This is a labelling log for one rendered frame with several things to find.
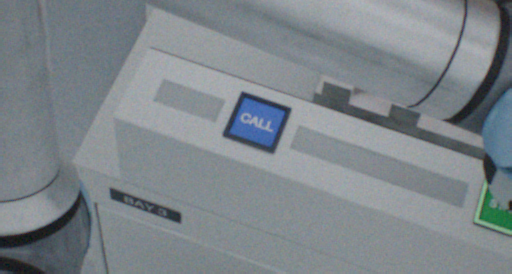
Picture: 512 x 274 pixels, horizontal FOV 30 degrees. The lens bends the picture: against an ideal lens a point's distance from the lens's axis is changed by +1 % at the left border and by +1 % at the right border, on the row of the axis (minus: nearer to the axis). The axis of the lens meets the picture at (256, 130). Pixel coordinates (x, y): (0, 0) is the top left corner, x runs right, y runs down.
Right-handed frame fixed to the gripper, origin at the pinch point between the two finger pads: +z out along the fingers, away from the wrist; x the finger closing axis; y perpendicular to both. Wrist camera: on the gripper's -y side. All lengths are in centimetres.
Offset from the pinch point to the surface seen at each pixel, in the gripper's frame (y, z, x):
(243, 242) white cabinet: -4.0, 20.7, 24.6
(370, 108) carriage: 12.2, 9.7, 15.8
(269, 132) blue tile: 0.0, 1.3, 24.4
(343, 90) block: 11.8, 7.5, 19.2
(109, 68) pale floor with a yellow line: 58, 98, 75
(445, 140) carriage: 11.9, 10.5, 6.7
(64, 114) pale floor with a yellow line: 43, 98, 79
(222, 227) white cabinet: -4.0, 18.7, 27.3
